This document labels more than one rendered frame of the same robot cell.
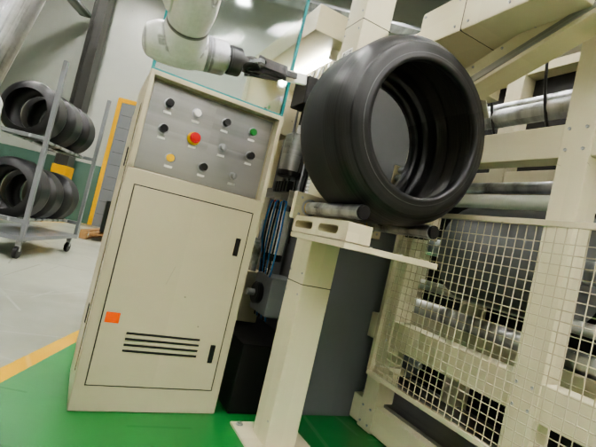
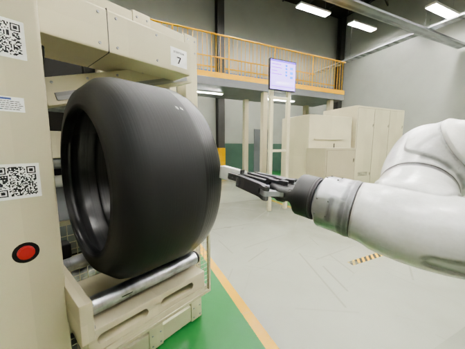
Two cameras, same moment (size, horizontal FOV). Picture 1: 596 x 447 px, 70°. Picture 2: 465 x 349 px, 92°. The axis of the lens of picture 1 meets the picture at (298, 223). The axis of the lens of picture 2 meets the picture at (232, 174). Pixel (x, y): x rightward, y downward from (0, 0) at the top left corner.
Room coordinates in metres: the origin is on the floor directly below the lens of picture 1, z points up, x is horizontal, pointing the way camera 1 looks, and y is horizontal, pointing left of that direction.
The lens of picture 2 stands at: (1.40, 0.58, 1.30)
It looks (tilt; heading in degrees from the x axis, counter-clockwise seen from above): 7 degrees down; 248
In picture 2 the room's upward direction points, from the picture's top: straight up
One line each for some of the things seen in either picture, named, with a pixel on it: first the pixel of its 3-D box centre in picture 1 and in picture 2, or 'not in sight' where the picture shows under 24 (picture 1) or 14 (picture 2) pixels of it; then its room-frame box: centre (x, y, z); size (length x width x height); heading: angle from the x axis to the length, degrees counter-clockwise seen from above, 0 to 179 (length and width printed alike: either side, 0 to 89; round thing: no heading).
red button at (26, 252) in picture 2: not in sight; (25, 252); (1.65, -0.04, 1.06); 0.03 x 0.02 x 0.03; 26
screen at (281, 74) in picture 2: not in sight; (282, 75); (-1.16, -3.17, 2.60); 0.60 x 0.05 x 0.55; 3
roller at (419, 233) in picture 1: (398, 228); (113, 249); (1.51, -0.35, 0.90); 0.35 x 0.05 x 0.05; 26
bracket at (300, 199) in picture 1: (339, 216); (65, 287); (1.61, -0.15, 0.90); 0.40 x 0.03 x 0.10; 116
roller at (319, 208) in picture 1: (333, 209); (151, 278); (1.39, -0.10, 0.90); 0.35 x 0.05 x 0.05; 26
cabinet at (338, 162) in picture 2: not in sight; (329, 176); (-2.51, -3.20, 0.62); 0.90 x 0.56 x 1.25; 3
